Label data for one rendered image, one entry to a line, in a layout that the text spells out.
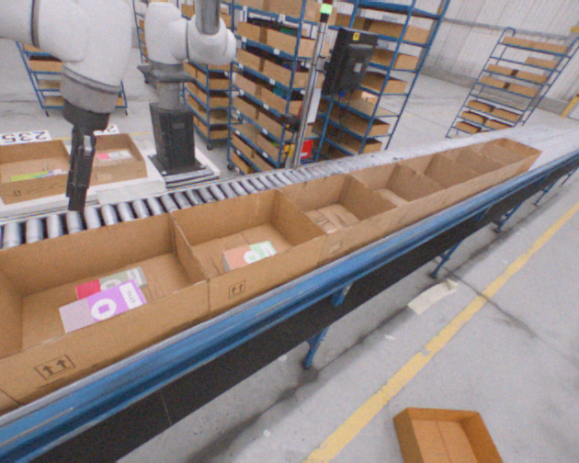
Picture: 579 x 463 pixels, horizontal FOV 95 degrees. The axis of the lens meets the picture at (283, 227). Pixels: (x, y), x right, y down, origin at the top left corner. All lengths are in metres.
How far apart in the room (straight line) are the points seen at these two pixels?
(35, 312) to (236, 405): 1.04
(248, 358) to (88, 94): 0.86
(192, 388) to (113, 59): 0.88
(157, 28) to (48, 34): 0.91
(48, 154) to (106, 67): 1.33
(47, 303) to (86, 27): 0.65
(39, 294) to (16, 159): 1.09
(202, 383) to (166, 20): 1.42
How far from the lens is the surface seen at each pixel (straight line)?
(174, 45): 1.52
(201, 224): 0.93
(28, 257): 0.89
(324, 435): 1.67
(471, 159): 2.26
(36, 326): 0.90
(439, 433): 1.94
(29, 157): 1.93
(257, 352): 1.05
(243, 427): 1.61
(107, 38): 0.63
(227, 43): 1.50
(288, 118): 1.71
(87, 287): 0.91
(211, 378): 1.01
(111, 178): 1.62
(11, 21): 0.65
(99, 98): 0.66
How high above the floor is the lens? 1.56
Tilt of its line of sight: 39 degrees down
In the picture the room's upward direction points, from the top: 12 degrees clockwise
